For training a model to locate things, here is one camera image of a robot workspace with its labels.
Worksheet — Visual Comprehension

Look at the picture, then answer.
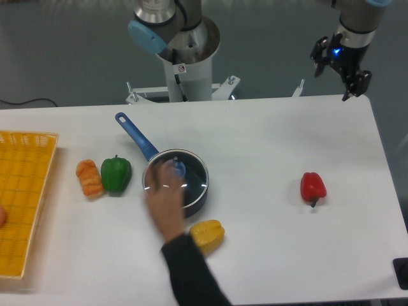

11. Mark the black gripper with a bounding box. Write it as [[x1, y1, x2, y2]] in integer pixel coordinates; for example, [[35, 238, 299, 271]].
[[310, 33, 372, 101]]

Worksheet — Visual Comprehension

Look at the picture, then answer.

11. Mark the red toy bell pepper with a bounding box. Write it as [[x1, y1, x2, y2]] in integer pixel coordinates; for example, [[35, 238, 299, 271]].
[[300, 172, 327, 208]]

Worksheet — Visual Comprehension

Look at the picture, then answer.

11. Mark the glass lid blue knob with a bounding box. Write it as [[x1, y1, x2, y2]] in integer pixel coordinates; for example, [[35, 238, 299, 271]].
[[142, 149, 210, 215]]

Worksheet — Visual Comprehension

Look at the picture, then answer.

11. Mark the blue saucepan with handle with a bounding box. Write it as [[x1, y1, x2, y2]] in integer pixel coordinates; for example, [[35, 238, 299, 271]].
[[115, 112, 210, 217]]

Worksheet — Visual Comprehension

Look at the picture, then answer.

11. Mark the green toy bell pepper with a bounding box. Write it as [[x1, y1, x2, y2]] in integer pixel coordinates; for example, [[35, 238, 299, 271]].
[[101, 156, 132, 193]]

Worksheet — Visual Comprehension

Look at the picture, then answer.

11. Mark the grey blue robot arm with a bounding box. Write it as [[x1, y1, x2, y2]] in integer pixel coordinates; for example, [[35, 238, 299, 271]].
[[127, 1, 389, 102]]

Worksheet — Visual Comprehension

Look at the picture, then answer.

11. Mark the black sleeved forearm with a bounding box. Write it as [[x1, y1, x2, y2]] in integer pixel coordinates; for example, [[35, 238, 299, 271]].
[[161, 233, 231, 305]]

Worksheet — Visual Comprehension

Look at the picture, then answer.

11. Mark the person's hand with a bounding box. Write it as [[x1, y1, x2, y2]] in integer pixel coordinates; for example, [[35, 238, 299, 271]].
[[145, 162, 184, 243]]

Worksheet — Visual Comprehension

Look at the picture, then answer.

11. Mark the black device at table edge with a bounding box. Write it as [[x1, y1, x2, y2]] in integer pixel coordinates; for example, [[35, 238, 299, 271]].
[[393, 258, 408, 290]]

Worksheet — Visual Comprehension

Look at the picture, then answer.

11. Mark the yellow toy bell pepper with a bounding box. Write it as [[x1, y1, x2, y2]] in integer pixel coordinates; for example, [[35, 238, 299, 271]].
[[189, 219, 225, 256]]

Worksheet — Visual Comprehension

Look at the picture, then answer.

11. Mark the orange toy bread roll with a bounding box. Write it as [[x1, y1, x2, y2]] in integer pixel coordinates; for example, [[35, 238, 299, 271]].
[[76, 159, 105, 199]]

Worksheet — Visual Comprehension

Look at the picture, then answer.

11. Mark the yellow woven basket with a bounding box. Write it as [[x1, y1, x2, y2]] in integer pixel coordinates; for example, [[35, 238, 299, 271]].
[[1, 130, 59, 279]]

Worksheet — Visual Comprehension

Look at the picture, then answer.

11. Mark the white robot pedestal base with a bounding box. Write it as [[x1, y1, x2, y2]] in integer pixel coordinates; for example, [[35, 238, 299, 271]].
[[125, 18, 305, 105]]

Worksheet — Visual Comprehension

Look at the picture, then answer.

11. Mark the black cable on floor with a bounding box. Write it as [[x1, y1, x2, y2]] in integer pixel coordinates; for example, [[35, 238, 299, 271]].
[[0, 98, 59, 108]]

